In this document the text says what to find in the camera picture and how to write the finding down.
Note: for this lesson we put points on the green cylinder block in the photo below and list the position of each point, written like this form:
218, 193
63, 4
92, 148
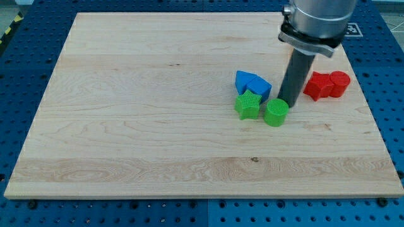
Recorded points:
276, 112

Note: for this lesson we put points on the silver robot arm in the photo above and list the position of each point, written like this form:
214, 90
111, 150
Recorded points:
311, 27

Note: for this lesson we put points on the green star block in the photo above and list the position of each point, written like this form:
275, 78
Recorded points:
247, 105

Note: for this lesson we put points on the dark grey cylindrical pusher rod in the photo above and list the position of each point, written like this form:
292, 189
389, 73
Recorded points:
297, 70

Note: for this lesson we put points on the blue cube block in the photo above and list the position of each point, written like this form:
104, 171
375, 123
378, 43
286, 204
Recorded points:
260, 86

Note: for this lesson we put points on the yellow black hazard tape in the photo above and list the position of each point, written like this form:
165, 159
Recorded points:
11, 29

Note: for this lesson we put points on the light wooden board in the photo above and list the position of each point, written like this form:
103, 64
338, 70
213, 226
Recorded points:
141, 106

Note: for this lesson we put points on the red cylinder block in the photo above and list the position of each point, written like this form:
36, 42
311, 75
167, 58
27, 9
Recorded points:
341, 81

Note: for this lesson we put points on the red star block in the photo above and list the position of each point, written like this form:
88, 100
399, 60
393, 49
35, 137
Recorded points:
319, 86

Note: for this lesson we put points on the fiducial marker tag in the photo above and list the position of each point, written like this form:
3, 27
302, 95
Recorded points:
353, 30

